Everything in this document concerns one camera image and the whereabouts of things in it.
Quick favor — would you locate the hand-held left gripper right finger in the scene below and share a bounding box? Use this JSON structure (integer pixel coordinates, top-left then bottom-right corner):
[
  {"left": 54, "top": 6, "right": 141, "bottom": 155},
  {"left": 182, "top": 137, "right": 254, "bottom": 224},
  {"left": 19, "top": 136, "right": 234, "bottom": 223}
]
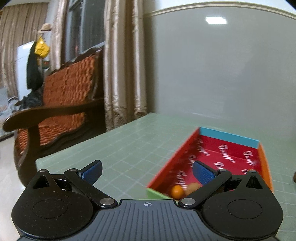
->
[{"left": 179, "top": 160, "right": 270, "bottom": 208}]

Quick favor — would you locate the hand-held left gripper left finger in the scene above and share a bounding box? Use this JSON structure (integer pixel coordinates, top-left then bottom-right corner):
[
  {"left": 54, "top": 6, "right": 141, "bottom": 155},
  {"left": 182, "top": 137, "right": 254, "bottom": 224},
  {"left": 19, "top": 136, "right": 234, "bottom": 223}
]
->
[{"left": 28, "top": 160, "right": 118, "bottom": 208}]

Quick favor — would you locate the red cardboard box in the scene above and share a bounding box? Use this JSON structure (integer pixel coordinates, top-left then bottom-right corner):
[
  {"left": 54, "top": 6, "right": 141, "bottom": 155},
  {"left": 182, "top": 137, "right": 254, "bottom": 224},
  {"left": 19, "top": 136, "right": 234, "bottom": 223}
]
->
[{"left": 146, "top": 127, "right": 274, "bottom": 202}]

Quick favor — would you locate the tan brown fruit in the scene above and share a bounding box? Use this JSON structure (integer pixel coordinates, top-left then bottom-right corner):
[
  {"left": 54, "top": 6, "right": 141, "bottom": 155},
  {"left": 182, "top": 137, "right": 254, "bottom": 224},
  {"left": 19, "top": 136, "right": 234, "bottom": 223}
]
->
[{"left": 185, "top": 182, "right": 202, "bottom": 194}]

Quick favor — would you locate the orange tangerine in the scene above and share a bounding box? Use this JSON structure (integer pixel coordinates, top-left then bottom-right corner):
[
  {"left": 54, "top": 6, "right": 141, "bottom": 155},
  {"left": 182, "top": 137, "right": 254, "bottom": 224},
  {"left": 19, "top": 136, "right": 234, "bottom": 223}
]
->
[{"left": 171, "top": 186, "right": 185, "bottom": 199}]

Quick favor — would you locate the green grid cutting mat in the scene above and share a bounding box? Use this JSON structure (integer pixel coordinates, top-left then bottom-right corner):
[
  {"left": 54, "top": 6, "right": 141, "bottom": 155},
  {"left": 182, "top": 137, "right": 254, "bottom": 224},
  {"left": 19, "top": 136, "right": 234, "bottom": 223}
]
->
[{"left": 35, "top": 113, "right": 296, "bottom": 241}]

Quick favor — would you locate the wooden sofa with orange cushion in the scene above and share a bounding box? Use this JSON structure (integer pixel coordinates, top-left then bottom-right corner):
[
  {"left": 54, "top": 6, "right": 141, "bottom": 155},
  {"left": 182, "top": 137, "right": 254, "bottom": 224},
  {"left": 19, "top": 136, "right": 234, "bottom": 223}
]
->
[{"left": 2, "top": 45, "right": 107, "bottom": 186}]

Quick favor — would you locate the pile of dark clothes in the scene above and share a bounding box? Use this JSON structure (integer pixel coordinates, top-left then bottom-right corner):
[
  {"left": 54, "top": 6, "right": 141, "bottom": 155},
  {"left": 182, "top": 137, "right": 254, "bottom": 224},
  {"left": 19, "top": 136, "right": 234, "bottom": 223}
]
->
[{"left": 15, "top": 86, "right": 44, "bottom": 110}]

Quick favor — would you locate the beige satin curtain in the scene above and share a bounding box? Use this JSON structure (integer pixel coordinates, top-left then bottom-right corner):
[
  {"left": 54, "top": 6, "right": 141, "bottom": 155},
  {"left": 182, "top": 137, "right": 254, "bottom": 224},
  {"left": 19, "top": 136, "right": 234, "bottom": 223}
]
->
[
  {"left": 0, "top": 3, "right": 50, "bottom": 98},
  {"left": 104, "top": 0, "right": 153, "bottom": 131},
  {"left": 49, "top": 0, "right": 71, "bottom": 71}
]

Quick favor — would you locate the black hanging coat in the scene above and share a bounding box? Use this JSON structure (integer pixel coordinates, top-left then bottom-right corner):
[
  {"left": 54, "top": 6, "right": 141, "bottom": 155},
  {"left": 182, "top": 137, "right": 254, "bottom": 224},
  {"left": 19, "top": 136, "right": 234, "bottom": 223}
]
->
[{"left": 26, "top": 40, "right": 42, "bottom": 92}]

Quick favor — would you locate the yellow bag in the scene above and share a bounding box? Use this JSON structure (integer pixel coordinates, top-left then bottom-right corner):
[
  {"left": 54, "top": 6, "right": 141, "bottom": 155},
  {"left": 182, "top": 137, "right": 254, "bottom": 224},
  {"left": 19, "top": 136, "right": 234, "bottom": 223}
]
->
[{"left": 34, "top": 35, "right": 50, "bottom": 58}]

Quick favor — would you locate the dark window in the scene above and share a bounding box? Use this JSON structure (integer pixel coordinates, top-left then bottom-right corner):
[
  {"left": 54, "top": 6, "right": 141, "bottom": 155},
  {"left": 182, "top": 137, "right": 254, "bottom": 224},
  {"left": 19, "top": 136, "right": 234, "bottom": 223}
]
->
[{"left": 66, "top": 0, "right": 107, "bottom": 62}]

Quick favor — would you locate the straw hat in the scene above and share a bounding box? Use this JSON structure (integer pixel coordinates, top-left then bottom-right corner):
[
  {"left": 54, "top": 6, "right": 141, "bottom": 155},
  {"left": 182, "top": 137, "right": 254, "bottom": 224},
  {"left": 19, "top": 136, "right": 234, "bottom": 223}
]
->
[{"left": 38, "top": 23, "right": 52, "bottom": 34}]

